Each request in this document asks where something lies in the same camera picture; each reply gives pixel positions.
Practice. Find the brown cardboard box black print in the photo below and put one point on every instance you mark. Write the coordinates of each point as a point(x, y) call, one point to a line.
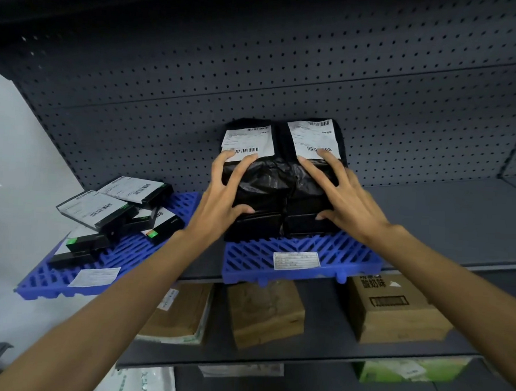
point(394, 317)

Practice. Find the pile of slim black boxes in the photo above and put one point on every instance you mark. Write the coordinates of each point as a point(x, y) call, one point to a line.
point(97, 210)

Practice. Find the blue plastic grid mat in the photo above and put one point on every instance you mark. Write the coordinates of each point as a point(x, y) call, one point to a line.
point(246, 257)
point(121, 251)

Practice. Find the plain brown cardboard box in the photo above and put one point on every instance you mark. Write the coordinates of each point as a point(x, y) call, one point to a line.
point(264, 314)

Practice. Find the black bag package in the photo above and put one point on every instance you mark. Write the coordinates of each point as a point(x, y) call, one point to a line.
point(261, 137)
point(300, 135)

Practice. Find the brown padded envelope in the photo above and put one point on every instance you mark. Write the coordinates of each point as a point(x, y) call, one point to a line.
point(183, 306)

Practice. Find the pale green flat parcel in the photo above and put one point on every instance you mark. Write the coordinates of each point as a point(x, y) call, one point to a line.
point(177, 339)

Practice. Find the person's left hand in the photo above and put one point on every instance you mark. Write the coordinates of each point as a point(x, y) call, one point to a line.
point(216, 208)

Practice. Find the green printed box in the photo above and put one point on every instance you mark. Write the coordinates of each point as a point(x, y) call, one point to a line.
point(438, 370)

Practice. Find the person's left forearm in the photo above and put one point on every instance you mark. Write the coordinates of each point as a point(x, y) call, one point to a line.
point(96, 318)

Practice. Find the white printed parcel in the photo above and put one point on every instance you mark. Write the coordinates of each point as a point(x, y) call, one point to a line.
point(240, 370)

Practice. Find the person's right hand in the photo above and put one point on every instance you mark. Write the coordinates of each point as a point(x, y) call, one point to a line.
point(352, 202)

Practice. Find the white poly mailer bag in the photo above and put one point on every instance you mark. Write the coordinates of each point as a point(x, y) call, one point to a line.
point(144, 383)

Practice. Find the stack of black parcel bags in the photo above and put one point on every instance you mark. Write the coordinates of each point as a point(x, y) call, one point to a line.
point(267, 189)

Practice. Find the person's right forearm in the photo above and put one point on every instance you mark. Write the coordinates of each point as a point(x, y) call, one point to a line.
point(459, 298)

